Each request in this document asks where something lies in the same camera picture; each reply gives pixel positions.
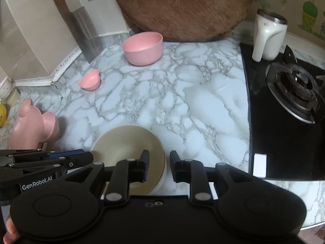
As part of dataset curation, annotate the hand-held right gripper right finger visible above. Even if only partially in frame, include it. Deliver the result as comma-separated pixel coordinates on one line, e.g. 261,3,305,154
169,150,257,205

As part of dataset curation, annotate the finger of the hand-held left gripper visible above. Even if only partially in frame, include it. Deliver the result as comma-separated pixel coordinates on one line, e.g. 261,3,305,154
9,152,94,170
0,149,85,159

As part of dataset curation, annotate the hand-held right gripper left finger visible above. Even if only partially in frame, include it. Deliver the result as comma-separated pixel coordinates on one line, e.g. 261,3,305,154
60,149,150,205

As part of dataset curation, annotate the cream bowl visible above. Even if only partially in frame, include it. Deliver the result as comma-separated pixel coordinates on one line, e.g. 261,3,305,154
90,124,165,195

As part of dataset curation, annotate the pink bear-shaped plate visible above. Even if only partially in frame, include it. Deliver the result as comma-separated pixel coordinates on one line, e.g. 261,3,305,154
9,98,60,150

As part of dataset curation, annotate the small pink heart dish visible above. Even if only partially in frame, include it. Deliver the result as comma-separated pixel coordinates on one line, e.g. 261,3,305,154
78,69,101,91

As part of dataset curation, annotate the pink bowl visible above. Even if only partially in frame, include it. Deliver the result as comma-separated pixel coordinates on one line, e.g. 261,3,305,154
121,32,164,66

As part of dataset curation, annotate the person's left hand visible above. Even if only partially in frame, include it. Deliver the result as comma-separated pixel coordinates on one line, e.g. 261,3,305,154
4,215,22,244

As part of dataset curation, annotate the clear plastic container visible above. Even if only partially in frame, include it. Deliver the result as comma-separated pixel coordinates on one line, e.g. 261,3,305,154
7,89,21,107

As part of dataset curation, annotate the white patterned trim strip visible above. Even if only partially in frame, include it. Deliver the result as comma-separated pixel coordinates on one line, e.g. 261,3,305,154
14,47,83,87

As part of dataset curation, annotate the black glass cooktop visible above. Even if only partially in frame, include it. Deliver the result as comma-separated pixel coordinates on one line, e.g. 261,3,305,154
239,42,325,181

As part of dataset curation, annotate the gas burner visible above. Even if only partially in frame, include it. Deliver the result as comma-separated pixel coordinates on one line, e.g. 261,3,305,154
266,63,320,124

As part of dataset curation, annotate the white mug with steel rim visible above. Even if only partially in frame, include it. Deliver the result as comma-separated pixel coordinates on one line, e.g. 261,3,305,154
252,8,288,62

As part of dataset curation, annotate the round wooden cutting board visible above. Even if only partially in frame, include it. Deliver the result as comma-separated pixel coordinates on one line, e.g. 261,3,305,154
112,0,255,42

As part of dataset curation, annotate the black pot support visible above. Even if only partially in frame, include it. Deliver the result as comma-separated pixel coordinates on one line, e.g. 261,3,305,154
265,44,325,124

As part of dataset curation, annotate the cleaver with wooden handle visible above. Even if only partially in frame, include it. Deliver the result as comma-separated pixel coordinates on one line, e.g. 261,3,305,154
50,0,103,64

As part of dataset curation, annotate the cactus wall sticker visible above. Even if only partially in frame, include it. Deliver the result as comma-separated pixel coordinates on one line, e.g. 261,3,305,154
254,0,325,41

